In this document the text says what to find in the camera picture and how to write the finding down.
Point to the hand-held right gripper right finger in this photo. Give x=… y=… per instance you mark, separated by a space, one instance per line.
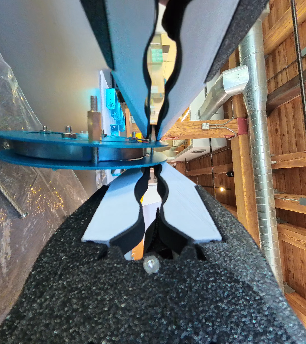
x=190 y=212

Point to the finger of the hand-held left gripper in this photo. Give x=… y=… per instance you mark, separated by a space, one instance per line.
x=128 y=53
x=201 y=40

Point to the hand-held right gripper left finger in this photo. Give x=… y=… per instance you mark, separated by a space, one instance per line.
x=115 y=215

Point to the blue round metal turntable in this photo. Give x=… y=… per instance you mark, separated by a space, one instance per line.
x=48 y=137

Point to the white tray with blue parts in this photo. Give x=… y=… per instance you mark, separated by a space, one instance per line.
x=102 y=102

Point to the brass standoff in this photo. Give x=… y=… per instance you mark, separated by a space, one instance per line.
x=94 y=123

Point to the wooden column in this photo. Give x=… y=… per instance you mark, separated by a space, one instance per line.
x=196 y=129

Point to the long metal screw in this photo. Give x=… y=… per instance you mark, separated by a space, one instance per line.
x=8 y=196

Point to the large clear plastic bag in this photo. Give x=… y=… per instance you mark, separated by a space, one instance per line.
x=2 y=107

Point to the blue metal bracket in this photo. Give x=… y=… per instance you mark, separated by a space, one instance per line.
x=110 y=98
x=118 y=118

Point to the silver spiral air duct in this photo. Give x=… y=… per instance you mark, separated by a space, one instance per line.
x=260 y=161

